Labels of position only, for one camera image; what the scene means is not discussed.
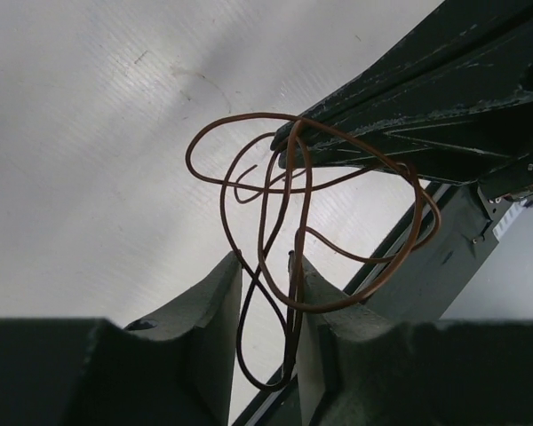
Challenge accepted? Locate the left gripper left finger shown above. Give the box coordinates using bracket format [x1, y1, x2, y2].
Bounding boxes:
[0, 253, 242, 425]

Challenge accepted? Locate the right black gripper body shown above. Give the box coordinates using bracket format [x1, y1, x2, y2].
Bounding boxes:
[474, 147, 533, 203]

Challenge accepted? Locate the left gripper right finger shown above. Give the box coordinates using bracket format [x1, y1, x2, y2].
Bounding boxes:
[288, 250, 533, 426]

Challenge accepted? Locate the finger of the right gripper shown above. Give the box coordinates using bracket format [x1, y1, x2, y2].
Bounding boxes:
[300, 106, 533, 185]
[270, 0, 533, 147]

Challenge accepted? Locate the red black wire bundle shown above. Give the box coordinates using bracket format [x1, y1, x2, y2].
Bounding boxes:
[185, 112, 442, 392]

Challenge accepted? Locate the right white cable duct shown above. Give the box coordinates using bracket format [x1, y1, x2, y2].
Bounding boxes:
[492, 199, 533, 241]

